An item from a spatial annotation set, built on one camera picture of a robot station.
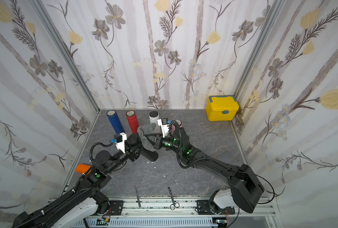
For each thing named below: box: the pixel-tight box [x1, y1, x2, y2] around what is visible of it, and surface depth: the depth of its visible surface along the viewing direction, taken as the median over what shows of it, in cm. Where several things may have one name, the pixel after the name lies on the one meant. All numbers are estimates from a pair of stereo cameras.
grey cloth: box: [136, 123, 157, 152], surface depth 68 cm
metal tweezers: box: [134, 185, 142, 208], surface depth 78 cm
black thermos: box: [126, 133, 159, 162], surface depth 69 cm
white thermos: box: [148, 110, 160, 125], surface depth 90 cm
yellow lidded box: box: [206, 95, 240, 122], surface depth 112 cm
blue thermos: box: [106, 109, 125, 134], surface depth 95 cm
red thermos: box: [125, 109, 140, 134], surface depth 92 cm
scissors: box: [167, 184, 180, 211], surface depth 77 cm
